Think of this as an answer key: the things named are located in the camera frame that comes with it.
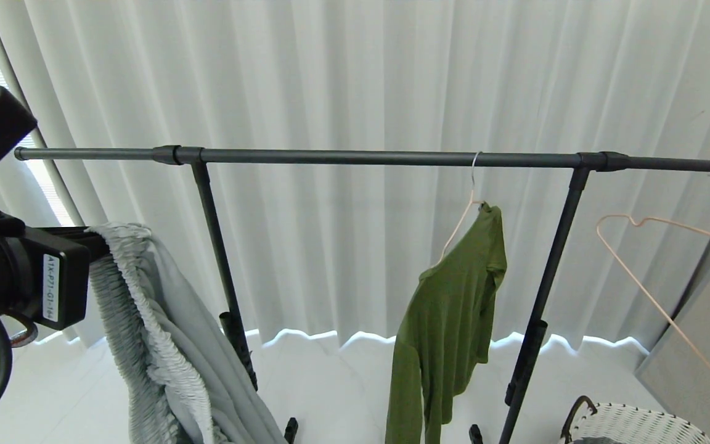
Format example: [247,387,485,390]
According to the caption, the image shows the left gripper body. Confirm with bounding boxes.
[0,225,91,331]

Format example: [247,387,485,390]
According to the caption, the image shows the pale grey shorts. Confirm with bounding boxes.
[87,222,288,444]

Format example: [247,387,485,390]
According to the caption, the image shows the green garment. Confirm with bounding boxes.
[385,202,508,444]

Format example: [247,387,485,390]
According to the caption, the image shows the pink clothes hanger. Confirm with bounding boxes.
[595,160,710,417]
[438,151,485,263]

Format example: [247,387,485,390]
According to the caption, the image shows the black clothes rack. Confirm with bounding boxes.
[14,145,710,444]

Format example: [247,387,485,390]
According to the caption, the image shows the white laundry basket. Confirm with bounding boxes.
[560,396,710,444]

